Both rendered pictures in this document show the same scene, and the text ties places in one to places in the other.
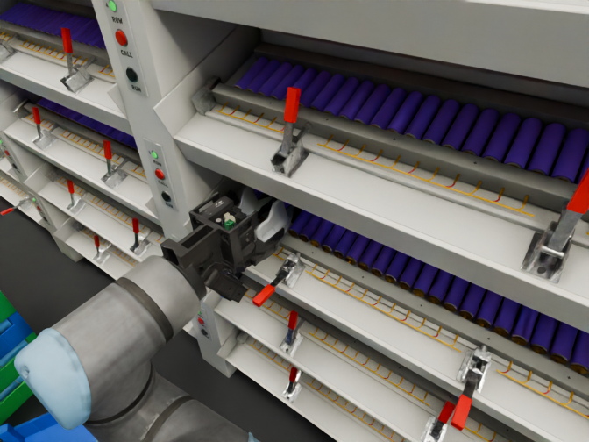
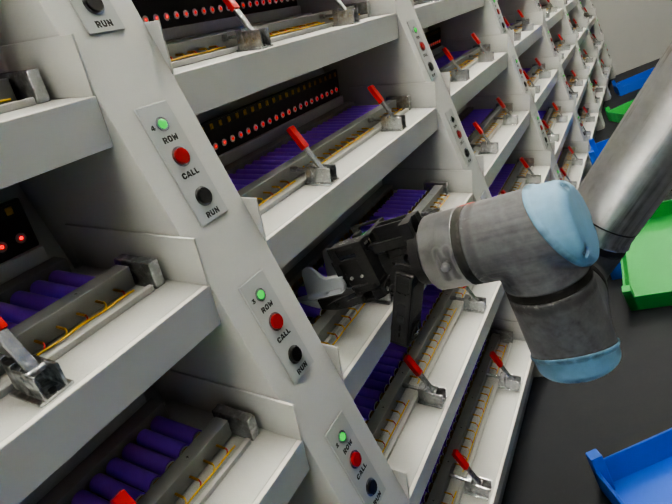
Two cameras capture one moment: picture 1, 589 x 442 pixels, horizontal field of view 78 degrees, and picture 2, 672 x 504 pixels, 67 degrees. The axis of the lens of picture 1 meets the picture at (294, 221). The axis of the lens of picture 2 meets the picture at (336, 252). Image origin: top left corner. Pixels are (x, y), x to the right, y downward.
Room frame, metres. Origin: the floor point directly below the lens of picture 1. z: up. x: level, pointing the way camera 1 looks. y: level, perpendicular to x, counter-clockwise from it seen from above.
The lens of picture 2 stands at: (0.36, 0.71, 0.77)
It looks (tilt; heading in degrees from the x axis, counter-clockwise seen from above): 15 degrees down; 273
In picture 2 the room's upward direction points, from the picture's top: 27 degrees counter-clockwise
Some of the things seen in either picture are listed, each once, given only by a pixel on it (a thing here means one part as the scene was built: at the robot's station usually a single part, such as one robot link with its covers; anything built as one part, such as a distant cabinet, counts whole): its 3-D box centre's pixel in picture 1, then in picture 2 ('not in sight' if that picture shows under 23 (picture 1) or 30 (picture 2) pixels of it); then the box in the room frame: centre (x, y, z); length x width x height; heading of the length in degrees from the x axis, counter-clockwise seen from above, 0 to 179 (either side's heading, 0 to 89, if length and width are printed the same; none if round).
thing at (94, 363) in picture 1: (96, 350); (524, 235); (0.20, 0.20, 0.56); 0.12 x 0.09 x 0.10; 145
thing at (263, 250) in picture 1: (258, 244); not in sight; (0.37, 0.05, 0.55); 0.09 x 0.05 x 0.02; 137
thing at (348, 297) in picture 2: not in sight; (349, 293); (0.40, 0.09, 0.55); 0.09 x 0.05 x 0.02; 152
